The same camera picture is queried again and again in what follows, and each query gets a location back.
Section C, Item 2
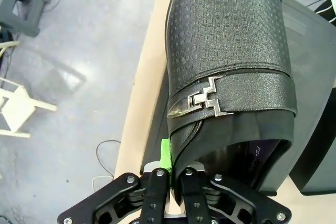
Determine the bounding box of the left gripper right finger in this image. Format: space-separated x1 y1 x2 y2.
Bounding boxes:
180 163 292 224

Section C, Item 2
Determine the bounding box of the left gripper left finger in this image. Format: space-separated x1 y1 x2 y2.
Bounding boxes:
57 138 173 224

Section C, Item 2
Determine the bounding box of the black leather buckle loafer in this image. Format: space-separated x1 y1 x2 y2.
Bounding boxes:
164 0 299 208

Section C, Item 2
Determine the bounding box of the black shoe stand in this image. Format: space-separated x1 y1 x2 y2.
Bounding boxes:
156 0 336 197

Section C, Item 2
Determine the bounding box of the grey plastic step stool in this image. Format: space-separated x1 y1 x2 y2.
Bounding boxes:
0 0 50 38

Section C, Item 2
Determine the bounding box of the white floor cable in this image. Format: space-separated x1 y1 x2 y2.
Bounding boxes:
91 175 116 192

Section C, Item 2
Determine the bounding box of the thin black floor cable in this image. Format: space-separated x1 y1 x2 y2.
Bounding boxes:
96 140 124 179

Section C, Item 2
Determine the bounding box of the white wooden frame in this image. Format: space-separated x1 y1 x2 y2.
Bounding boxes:
0 76 58 140

